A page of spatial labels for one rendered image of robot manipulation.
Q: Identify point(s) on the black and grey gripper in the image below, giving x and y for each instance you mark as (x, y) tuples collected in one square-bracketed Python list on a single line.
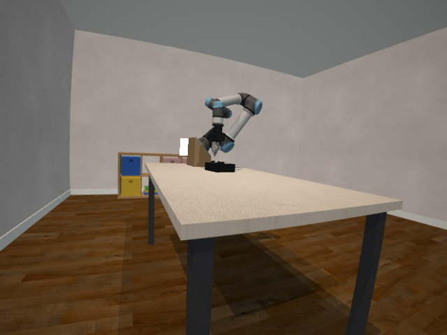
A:
[(220, 137)]

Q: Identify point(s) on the black lighting desk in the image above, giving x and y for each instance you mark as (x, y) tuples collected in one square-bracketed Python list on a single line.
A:
[(220, 167)]

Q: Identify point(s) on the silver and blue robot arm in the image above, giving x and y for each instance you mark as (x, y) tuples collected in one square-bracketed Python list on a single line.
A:
[(251, 106)]

